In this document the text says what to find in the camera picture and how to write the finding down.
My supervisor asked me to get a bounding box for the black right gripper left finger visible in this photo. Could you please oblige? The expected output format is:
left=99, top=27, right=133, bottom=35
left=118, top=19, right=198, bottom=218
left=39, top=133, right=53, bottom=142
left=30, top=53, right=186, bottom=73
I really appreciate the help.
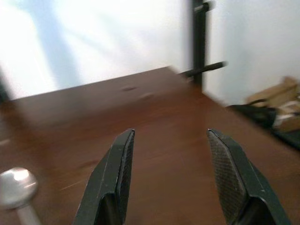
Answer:
left=73, top=128, right=135, bottom=225

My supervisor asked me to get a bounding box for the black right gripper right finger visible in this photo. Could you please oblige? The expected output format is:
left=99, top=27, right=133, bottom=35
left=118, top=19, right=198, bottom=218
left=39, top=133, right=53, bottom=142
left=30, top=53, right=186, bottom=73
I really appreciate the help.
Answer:
left=206, top=127, right=293, bottom=225

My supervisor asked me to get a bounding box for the black bag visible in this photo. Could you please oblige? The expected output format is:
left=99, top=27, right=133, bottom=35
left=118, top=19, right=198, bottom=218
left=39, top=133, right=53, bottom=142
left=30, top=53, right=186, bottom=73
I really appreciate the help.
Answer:
left=226, top=99, right=300, bottom=145

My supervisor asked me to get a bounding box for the brown cardboard box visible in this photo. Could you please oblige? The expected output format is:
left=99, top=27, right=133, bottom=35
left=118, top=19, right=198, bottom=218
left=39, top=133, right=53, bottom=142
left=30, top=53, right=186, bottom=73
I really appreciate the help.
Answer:
left=245, top=76, right=300, bottom=133

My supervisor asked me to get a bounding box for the silver metal spoon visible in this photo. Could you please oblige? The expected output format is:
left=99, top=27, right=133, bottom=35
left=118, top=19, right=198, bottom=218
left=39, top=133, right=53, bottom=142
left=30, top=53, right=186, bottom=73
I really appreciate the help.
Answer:
left=0, top=166, right=44, bottom=225

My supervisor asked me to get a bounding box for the black metal rack frame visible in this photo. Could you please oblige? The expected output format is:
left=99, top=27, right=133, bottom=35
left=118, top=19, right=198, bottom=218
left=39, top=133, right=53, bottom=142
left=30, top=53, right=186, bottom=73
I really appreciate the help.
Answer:
left=179, top=0, right=229, bottom=91

